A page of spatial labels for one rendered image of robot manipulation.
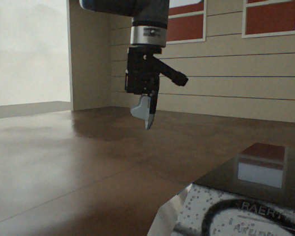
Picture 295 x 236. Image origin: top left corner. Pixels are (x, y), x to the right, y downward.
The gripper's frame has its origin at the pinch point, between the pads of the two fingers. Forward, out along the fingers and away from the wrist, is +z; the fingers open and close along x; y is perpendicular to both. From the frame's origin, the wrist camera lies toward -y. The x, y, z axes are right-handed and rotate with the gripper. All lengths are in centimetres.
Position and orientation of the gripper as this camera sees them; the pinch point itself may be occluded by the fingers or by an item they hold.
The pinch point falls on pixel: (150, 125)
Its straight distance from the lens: 72.0
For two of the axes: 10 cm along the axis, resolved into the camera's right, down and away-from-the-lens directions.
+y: -9.9, -0.4, -1.6
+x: 1.5, 2.0, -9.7
